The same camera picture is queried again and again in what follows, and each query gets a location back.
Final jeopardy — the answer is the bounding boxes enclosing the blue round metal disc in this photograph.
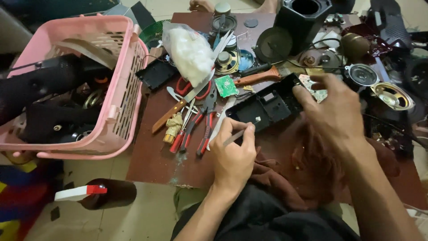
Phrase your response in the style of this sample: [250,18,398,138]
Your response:
[238,49,255,72]

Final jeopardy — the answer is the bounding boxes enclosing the gold frame speaker driver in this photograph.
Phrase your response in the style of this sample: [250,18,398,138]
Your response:
[370,82,416,112]

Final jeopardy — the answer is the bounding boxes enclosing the black cable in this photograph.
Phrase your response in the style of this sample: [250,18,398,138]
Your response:
[267,37,346,70]

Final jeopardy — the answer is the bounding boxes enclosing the red handled scissors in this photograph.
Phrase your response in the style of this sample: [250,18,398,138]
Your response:
[175,76,213,101]

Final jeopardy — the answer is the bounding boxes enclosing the beige circuit board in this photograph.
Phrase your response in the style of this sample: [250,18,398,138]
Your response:
[298,74,328,104]

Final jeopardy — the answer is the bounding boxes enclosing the red handled screwdriver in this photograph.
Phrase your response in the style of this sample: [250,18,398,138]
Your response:
[169,98,196,154]

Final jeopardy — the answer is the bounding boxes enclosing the plastic bag of white cotton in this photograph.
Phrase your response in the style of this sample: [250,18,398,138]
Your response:
[162,21,215,88]

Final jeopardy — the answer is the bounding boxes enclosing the metal tweezers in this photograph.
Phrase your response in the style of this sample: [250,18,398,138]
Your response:
[222,117,262,148]

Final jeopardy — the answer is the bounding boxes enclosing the black plastic device casing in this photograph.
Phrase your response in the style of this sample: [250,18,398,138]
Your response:
[225,73,305,133]

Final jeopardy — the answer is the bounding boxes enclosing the white flat strip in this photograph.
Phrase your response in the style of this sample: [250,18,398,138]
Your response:
[206,96,237,151]

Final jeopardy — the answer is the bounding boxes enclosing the green circuit board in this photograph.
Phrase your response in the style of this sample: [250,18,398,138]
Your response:
[214,75,239,98]

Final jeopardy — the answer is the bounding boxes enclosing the grey speaker driver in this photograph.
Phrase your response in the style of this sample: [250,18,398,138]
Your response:
[210,15,238,34]

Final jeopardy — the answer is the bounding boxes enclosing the wooden handled kitchen knife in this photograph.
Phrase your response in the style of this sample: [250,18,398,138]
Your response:
[152,68,216,135]

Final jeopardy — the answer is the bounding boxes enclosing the orange handled soldering iron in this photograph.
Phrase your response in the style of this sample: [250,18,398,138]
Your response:
[234,65,282,87]

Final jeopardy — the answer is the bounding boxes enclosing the silver frame speaker driver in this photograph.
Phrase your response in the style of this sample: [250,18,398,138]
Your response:
[344,63,381,88]

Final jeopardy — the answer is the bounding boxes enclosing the person's right hand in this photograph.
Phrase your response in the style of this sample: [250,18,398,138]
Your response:
[292,73,374,162]

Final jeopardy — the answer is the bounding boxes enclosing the small gold speaker driver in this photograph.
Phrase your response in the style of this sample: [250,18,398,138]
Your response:
[214,50,240,75]

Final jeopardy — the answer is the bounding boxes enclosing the brown bottle with white label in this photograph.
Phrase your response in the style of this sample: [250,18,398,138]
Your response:
[54,178,138,211]

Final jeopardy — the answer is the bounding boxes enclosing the pink plastic basket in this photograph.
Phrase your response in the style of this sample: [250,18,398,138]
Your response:
[0,14,150,160]

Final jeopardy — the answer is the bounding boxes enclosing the green mesh grille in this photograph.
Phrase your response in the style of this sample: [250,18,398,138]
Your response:
[138,19,171,45]

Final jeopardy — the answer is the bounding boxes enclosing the brown cloth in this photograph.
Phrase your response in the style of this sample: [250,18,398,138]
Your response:
[250,115,402,211]

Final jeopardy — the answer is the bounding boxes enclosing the round black speaker disc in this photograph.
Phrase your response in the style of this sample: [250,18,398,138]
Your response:
[255,26,294,64]

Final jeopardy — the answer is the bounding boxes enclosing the red handled combination pliers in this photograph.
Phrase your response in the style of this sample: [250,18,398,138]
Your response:
[195,84,218,158]

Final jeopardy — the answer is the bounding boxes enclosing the blue handled tool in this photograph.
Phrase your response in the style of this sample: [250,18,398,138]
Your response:
[213,14,227,50]

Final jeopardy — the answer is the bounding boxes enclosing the person's black clothing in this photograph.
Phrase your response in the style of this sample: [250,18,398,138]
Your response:
[170,182,362,241]

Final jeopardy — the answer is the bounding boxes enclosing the heap of speaker parts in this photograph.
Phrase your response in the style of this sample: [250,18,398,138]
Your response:
[364,0,428,159]

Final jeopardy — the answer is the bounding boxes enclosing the cloth wrapped brass tool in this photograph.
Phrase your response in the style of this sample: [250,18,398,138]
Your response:
[163,113,184,145]

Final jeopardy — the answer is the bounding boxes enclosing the black plastic cover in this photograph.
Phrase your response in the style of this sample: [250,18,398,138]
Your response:
[135,58,180,92]

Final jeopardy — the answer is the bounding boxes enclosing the round metal can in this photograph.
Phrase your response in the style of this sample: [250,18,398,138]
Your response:
[214,2,232,17]

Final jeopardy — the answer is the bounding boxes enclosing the black speaker cabinet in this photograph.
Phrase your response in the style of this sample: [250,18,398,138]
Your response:
[274,0,333,56]

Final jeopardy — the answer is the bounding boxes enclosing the person's left hand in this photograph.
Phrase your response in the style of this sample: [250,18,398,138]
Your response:
[209,117,258,193]

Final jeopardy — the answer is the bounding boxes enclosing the black speaker housings heap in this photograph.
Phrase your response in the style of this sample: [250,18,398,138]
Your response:
[0,54,114,144]

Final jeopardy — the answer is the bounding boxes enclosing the olive round speaker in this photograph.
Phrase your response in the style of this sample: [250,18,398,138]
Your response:
[341,32,370,61]

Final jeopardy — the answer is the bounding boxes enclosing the colourful cloth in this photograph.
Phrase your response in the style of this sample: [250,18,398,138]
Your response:
[0,160,65,241]

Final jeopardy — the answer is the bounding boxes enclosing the red handled needle nose pliers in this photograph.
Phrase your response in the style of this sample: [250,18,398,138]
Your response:
[179,106,208,153]

